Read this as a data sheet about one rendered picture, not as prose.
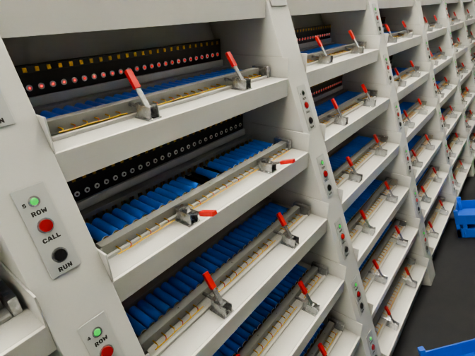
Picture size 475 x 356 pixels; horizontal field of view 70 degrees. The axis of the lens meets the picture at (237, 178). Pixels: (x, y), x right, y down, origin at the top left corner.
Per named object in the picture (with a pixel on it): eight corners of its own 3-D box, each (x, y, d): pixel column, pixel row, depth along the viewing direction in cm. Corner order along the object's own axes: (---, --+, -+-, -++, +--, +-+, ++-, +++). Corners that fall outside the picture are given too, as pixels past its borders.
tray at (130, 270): (307, 167, 94) (309, 133, 90) (118, 305, 52) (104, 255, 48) (249, 152, 105) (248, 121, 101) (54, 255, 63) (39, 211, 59)
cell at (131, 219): (120, 214, 67) (141, 225, 63) (112, 218, 65) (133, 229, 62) (119, 206, 66) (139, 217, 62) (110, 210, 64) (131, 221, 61)
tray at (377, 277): (416, 236, 156) (423, 210, 149) (369, 325, 114) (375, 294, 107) (371, 222, 167) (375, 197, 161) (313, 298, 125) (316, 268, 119)
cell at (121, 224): (111, 219, 65) (132, 230, 61) (102, 223, 64) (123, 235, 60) (109, 210, 64) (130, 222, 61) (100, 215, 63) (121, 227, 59)
